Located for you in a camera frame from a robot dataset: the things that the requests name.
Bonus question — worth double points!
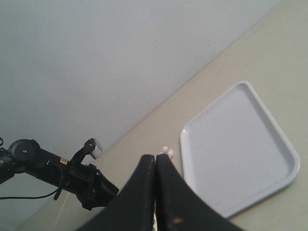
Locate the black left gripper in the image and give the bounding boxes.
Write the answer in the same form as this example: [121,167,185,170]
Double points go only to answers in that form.
[63,164,119,210]

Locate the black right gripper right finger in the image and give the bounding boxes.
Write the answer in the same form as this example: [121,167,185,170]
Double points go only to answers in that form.
[155,154,242,231]

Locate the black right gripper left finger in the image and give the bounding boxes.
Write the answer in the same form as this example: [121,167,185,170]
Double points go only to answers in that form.
[78,154,155,231]

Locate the white wooden drumstick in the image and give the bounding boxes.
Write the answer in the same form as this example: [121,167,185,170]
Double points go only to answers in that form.
[166,149,174,159]
[158,146,168,155]

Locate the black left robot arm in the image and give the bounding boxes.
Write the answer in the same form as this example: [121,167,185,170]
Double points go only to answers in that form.
[0,138,119,210]

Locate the white plastic tray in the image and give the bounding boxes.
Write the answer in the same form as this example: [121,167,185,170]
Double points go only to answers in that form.
[180,81,300,218]

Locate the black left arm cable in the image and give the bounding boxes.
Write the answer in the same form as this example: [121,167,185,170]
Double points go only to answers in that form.
[0,168,65,201]

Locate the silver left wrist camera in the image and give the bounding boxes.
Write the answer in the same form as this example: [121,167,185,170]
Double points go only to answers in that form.
[84,138,103,160]

